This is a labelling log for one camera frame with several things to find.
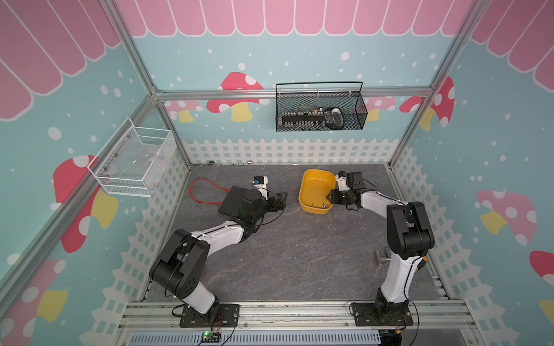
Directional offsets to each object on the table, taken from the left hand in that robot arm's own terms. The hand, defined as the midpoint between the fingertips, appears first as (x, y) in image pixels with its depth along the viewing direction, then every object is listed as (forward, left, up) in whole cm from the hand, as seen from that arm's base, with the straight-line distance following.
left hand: (279, 195), depth 89 cm
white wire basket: (-1, +49, +20) cm, 53 cm away
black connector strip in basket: (+25, -10, +20) cm, 34 cm away
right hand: (+8, -24, -10) cm, 28 cm away
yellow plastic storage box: (+18, -18, -14) cm, 29 cm away
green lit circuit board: (-47, +22, -17) cm, 55 cm away
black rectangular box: (-15, +10, +14) cm, 23 cm away
